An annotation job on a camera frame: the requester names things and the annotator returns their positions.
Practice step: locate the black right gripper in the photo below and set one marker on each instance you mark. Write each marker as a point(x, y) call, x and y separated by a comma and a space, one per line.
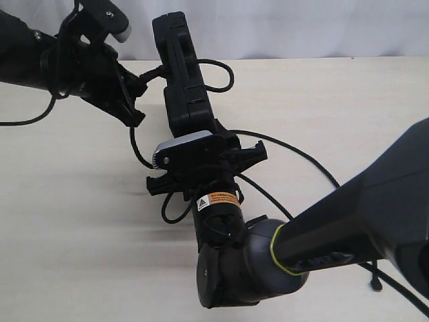
point(234, 159)

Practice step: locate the black plastic carrying case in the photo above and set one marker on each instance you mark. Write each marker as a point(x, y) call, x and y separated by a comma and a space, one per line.
point(186, 99)

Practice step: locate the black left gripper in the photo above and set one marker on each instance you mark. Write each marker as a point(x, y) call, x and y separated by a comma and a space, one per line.
point(72, 68)

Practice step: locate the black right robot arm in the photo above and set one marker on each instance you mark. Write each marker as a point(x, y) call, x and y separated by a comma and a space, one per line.
point(380, 214)

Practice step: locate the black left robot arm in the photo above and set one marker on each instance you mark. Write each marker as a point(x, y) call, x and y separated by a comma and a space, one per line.
point(21, 50)

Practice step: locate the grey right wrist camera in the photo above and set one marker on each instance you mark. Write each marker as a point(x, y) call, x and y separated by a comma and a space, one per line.
point(188, 151)

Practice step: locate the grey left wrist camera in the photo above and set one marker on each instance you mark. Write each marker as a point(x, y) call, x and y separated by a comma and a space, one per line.
point(97, 19)

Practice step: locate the white backdrop curtain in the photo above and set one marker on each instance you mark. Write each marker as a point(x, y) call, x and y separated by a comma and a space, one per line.
point(284, 29)

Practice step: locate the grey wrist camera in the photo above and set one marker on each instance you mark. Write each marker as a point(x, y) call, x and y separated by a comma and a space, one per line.
point(97, 19)
point(188, 151)

